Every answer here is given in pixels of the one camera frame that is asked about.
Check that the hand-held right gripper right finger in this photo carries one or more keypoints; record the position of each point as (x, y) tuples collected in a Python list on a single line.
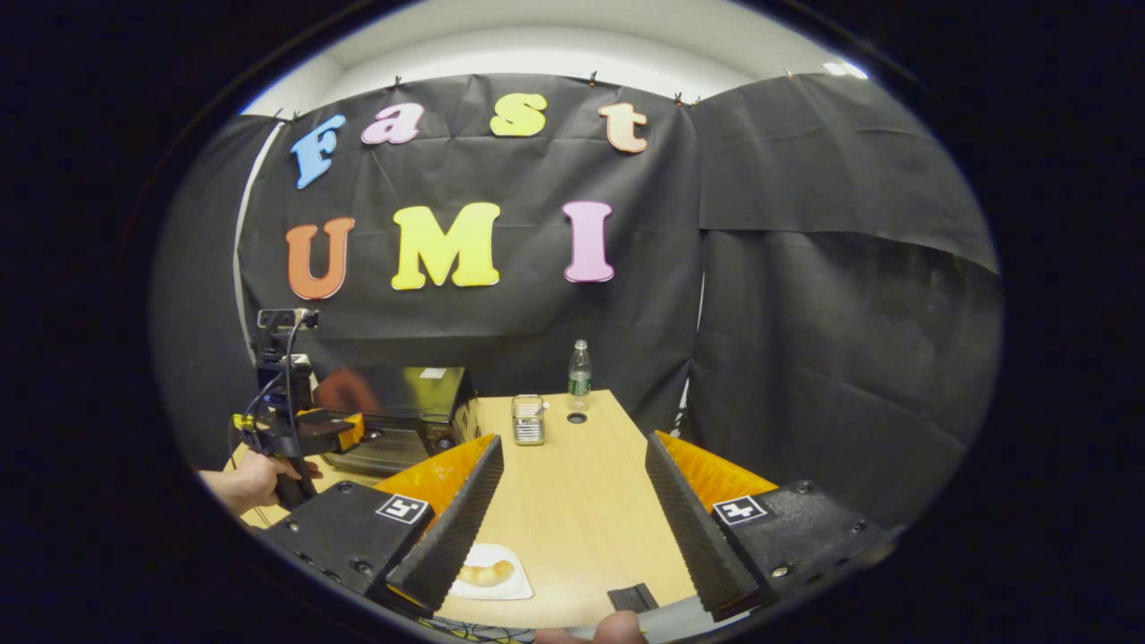
[(693, 528)]

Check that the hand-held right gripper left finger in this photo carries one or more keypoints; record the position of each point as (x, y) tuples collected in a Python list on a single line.
[(456, 528)]

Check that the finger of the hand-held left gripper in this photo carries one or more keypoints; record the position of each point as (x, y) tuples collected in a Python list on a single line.
[(351, 431)]

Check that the golden croissant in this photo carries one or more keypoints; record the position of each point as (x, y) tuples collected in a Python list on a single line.
[(487, 573)]

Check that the black electric oven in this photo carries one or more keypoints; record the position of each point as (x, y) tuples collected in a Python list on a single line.
[(402, 394)]

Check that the white rectangular plate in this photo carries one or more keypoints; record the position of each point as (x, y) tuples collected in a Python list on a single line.
[(510, 590)]

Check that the small black block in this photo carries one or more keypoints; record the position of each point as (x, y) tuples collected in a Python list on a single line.
[(633, 597)]

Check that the metal mesh basket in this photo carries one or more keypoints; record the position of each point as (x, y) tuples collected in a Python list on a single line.
[(529, 422)]

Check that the clear plastic water bottle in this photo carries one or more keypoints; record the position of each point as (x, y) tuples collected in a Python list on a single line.
[(580, 371)]

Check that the ceiling light panel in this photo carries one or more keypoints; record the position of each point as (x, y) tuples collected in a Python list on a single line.
[(845, 69)]

